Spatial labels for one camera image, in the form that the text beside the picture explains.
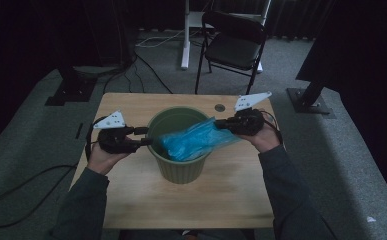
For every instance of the black stand with square base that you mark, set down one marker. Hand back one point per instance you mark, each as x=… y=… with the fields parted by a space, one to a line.
x=71 y=93

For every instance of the blue plastic bin bag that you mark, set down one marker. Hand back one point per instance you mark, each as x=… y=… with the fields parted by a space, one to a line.
x=191 y=140

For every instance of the black folding chair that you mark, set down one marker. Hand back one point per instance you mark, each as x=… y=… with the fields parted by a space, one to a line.
x=234 y=50

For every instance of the person's right hand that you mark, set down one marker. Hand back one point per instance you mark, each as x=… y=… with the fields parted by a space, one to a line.
x=266 y=140

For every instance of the round table grommet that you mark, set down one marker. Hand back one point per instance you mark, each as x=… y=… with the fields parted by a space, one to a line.
x=219 y=108

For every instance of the green ribbed trash bin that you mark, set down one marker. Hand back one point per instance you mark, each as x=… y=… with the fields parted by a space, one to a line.
x=177 y=173

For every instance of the white paper scrap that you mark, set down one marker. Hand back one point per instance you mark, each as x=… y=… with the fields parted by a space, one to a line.
x=371 y=219

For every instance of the black stand with bolted base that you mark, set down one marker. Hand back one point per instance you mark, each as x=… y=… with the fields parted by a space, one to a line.
x=306 y=103

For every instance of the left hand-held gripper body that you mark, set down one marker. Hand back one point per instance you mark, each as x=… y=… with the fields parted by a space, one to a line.
x=116 y=141

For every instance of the short black floor strip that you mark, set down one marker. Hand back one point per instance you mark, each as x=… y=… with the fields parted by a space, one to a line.
x=79 y=130

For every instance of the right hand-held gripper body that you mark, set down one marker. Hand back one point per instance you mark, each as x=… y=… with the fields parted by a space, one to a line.
x=247 y=121

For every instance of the dark curtain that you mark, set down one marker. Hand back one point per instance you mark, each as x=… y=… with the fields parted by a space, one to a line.
x=364 y=50

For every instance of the person's left hand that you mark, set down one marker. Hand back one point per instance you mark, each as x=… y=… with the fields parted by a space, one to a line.
x=102 y=161

